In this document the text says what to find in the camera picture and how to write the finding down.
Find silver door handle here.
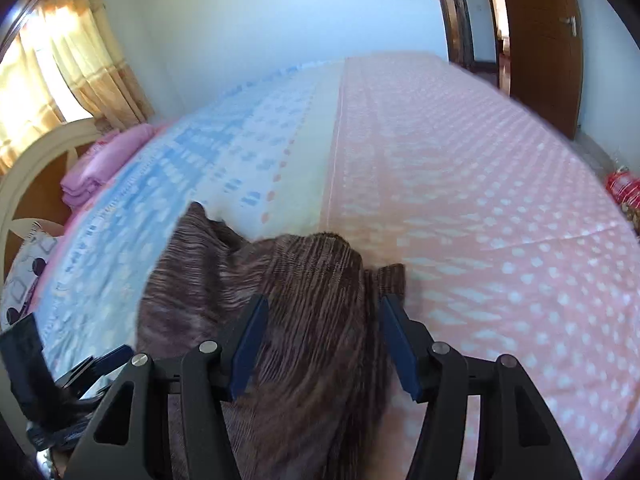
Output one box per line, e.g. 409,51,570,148
560,15,578,37

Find brown wooden door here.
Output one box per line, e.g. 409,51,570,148
506,0,582,140

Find white cartoon print pillow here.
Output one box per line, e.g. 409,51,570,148
1,221,61,330

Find blue pink polka-dot bedsheet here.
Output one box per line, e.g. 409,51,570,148
36,52,639,479

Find black camera module on gripper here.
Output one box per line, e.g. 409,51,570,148
1,314,61,429

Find cream and wood headboard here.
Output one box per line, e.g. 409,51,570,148
0,119,101,278

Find brown knit sun-pattern sweater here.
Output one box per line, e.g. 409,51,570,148
136,203,406,479

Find yellow floral curtain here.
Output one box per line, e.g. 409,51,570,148
1,0,154,174

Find folded pink quilt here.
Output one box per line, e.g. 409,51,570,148
61,124,155,211

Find red patterned bag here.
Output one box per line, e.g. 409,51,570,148
605,166,640,234

